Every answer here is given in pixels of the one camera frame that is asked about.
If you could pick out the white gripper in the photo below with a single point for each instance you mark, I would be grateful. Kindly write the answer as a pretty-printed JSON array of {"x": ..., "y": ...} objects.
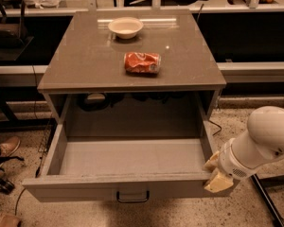
[{"x": 231, "y": 163}]

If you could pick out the grey top drawer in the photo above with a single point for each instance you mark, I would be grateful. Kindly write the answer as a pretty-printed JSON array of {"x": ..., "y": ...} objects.
[{"x": 132, "y": 152}]

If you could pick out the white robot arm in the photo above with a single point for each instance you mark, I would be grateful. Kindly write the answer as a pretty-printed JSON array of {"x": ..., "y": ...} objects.
[{"x": 265, "y": 126}]

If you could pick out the grey drawer cabinet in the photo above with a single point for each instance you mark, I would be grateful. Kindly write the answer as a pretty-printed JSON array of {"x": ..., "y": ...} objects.
[{"x": 91, "y": 59}]

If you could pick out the black metal floor bar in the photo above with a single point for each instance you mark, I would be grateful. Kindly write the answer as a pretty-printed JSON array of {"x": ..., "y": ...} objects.
[{"x": 261, "y": 185}]

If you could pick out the crushed red soda can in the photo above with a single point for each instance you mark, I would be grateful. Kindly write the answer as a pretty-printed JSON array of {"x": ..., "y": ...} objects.
[{"x": 142, "y": 63}]

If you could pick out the white paper bowl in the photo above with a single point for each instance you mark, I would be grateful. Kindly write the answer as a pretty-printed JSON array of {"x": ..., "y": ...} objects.
[{"x": 125, "y": 27}]

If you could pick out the dark handbag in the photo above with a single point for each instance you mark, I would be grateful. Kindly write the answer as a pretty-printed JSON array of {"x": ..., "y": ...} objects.
[{"x": 12, "y": 35}]

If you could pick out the wire mesh basket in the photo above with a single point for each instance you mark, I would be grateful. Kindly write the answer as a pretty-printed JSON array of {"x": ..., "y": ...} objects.
[{"x": 49, "y": 130}]

